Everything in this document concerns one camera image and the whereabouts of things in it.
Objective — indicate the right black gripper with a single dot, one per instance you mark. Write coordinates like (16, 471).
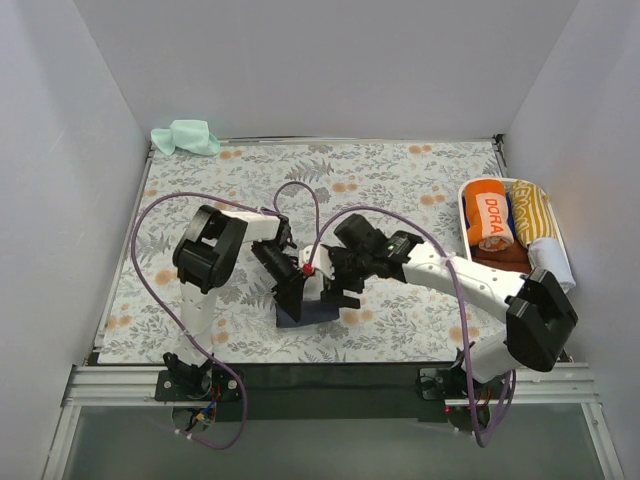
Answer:
(338, 279)

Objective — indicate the orange peach printed towel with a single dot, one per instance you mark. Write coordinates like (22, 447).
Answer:
(487, 213)

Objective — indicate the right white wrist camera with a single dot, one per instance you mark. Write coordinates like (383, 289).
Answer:
(316, 261)

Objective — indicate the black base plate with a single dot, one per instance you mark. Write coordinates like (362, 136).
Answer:
(433, 392)

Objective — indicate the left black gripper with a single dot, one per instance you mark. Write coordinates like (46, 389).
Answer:
(291, 285)

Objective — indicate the floral table mat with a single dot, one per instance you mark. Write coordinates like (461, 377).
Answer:
(395, 184)

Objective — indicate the yellow patterned rolled towel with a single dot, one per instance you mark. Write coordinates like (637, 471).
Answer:
(531, 212)

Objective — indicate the dark grey towel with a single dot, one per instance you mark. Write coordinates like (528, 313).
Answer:
(312, 313)

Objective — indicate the mint green towel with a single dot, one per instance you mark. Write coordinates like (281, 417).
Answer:
(190, 135)

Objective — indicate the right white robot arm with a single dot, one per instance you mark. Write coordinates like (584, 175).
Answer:
(536, 313)

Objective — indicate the light blue rolled towel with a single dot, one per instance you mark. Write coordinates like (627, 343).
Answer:
(547, 253)

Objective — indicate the brown rolled towel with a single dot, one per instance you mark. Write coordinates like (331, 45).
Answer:
(513, 258)

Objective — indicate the white plastic basket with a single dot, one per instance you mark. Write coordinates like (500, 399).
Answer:
(509, 224)

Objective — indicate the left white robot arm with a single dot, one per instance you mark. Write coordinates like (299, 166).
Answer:
(205, 259)

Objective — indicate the aluminium frame rail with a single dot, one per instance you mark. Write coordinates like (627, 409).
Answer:
(567, 383)

